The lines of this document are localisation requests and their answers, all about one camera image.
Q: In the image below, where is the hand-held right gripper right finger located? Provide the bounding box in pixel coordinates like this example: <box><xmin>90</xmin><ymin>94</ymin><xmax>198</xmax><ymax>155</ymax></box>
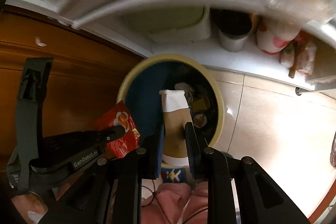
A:
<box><xmin>184</xmin><ymin>122</ymin><xmax>311</xmax><ymax>224</ymax></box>

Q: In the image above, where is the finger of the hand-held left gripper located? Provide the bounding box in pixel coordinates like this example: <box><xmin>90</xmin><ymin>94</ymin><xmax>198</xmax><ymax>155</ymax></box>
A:
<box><xmin>78</xmin><ymin>125</ymin><xmax>126</xmax><ymax>147</ymax></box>

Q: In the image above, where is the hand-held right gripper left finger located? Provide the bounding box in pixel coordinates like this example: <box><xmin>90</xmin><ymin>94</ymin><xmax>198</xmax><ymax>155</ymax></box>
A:
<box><xmin>39</xmin><ymin>122</ymin><xmax>166</xmax><ymax>224</ymax></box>

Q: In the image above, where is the red snack packet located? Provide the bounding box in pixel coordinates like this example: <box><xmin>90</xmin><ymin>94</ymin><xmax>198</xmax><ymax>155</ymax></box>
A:
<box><xmin>93</xmin><ymin>101</ymin><xmax>141</xmax><ymax>159</ymax></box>

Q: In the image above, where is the round paper bowl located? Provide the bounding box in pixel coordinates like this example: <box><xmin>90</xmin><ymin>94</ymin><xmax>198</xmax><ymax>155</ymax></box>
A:
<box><xmin>193</xmin><ymin>114</ymin><xmax>208</xmax><ymax>128</ymax></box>

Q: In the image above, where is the brown paper cup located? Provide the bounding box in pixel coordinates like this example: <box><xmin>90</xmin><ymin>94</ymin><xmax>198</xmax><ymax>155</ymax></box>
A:
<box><xmin>159</xmin><ymin>90</ymin><xmax>193</xmax><ymax>167</ymax></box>

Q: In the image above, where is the yellow-brown bag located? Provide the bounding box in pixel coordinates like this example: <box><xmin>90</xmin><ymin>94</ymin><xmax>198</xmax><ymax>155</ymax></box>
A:
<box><xmin>192</xmin><ymin>98</ymin><xmax>210</xmax><ymax>111</ymax></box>

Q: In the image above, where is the round beige trash bin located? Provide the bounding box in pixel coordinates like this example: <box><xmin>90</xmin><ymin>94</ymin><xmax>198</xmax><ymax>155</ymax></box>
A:
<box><xmin>117</xmin><ymin>54</ymin><xmax>226</xmax><ymax>167</ymax></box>

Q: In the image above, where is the white paper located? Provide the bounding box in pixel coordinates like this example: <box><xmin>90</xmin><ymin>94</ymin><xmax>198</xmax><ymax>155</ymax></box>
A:
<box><xmin>175</xmin><ymin>82</ymin><xmax>195</xmax><ymax>98</ymax></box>

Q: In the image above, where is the person's left hand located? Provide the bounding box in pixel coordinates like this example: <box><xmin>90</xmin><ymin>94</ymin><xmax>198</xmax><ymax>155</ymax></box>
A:
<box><xmin>10</xmin><ymin>189</ymin><xmax>57</xmax><ymax>224</ymax></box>

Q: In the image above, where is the brown wooden cabinet door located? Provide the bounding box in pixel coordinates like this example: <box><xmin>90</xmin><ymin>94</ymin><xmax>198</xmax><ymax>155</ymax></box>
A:
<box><xmin>0</xmin><ymin>11</ymin><xmax>147</xmax><ymax>177</ymax></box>

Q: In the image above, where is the metal cup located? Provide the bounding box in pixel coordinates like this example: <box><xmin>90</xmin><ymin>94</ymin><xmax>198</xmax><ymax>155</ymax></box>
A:
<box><xmin>211</xmin><ymin>10</ymin><xmax>253</xmax><ymax>52</ymax></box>

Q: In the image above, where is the pale food packet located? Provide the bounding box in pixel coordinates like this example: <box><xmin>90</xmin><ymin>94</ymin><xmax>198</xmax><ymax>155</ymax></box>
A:
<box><xmin>280</xmin><ymin>43</ymin><xmax>296</xmax><ymax>68</ymax></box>

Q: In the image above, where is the white red plastic jar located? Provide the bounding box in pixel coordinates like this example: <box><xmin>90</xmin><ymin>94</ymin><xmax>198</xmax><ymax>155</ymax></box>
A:
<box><xmin>256</xmin><ymin>17</ymin><xmax>302</xmax><ymax>55</ymax></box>

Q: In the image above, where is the reddish food packet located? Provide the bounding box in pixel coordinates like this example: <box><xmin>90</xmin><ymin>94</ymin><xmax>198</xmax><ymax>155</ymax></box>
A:
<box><xmin>294</xmin><ymin>42</ymin><xmax>317</xmax><ymax>76</ymax></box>

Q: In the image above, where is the thin black cable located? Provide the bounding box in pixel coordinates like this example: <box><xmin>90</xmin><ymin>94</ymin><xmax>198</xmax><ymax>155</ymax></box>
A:
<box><xmin>141</xmin><ymin>185</ymin><xmax>210</xmax><ymax>224</ymax></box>

